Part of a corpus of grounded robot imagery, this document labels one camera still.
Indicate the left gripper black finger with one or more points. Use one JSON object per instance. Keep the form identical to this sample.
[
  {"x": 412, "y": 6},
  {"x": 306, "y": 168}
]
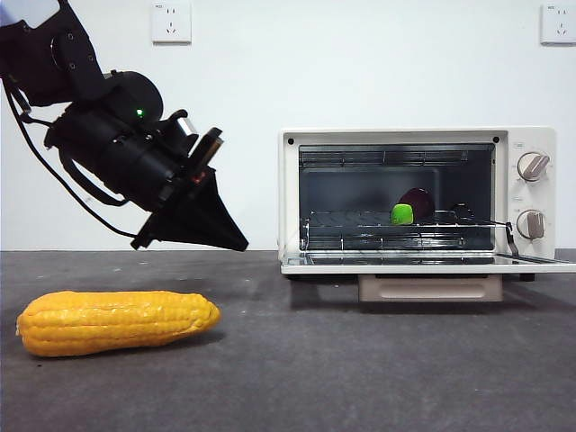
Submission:
[{"x": 202, "y": 216}]

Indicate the purple eggplant with green stem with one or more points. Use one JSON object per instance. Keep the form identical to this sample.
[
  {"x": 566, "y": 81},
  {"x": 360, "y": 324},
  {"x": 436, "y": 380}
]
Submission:
[{"x": 402, "y": 213}]

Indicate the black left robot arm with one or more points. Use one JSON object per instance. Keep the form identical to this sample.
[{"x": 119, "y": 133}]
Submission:
[{"x": 112, "y": 148}]

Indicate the oven timer knob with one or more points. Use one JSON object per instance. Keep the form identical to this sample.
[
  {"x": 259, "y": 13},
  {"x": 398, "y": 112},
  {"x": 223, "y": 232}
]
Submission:
[{"x": 531, "y": 225}]

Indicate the cream Toshiba toaster oven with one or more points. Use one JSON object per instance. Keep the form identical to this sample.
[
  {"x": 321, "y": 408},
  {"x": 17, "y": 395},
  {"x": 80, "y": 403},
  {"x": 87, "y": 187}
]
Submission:
[{"x": 533, "y": 195}]

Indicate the oven temperature knob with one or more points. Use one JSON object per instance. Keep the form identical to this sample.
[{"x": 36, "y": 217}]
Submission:
[{"x": 532, "y": 167}]

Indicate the yellow corn cob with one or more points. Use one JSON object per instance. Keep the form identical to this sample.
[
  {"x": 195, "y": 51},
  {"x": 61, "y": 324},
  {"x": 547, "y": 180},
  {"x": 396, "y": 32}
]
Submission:
[{"x": 112, "y": 324}]

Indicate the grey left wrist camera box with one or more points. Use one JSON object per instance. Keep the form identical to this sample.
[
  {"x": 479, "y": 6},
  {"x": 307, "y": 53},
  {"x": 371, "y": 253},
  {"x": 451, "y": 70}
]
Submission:
[{"x": 186, "y": 128}]

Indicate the white wall socket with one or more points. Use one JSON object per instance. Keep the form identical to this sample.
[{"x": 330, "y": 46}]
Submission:
[
  {"x": 171, "y": 24},
  {"x": 559, "y": 24}
]

